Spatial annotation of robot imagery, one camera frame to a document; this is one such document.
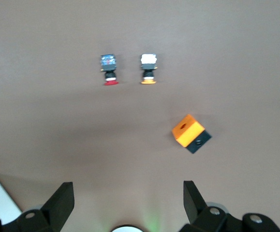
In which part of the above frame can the red push button switch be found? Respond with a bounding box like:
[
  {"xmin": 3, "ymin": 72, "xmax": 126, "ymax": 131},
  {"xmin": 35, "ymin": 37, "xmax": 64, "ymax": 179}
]
[{"xmin": 99, "ymin": 54, "xmax": 120, "ymax": 86}]

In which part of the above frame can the brown table mat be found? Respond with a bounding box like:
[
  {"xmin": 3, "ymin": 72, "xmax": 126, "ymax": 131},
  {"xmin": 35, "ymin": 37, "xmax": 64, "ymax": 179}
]
[{"xmin": 0, "ymin": 0, "xmax": 280, "ymax": 232}]

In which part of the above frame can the yellow push button switch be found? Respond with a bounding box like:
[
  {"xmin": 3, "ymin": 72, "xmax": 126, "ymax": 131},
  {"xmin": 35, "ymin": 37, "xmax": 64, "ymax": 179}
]
[{"xmin": 139, "ymin": 53, "xmax": 159, "ymax": 85}]

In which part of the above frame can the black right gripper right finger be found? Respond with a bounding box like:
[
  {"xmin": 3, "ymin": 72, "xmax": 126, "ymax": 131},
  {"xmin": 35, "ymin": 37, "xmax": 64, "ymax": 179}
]
[{"xmin": 178, "ymin": 180, "xmax": 280, "ymax": 232}]

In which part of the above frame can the orange black button enclosure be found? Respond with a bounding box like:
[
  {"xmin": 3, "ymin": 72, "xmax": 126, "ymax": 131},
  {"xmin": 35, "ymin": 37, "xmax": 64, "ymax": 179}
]
[{"xmin": 171, "ymin": 114, "xmax": 213, "ymax": 155}]

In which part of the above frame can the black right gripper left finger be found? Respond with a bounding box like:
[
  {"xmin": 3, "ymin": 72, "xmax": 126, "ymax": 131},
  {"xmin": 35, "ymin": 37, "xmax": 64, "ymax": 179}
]
[{"xmin": 0, "ymin": 182, "xmax": 75, "ymax": 232}]

